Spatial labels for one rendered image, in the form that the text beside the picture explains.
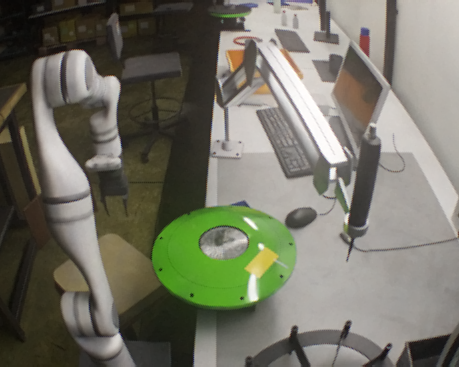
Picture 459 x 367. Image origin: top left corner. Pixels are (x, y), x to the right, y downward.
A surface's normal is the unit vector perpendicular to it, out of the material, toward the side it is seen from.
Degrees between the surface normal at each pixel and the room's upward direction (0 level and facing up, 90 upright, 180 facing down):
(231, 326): 0
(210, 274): 14
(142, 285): 0
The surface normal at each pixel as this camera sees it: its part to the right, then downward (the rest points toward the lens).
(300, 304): -0.04, -0.80
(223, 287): -0.04, -0.54
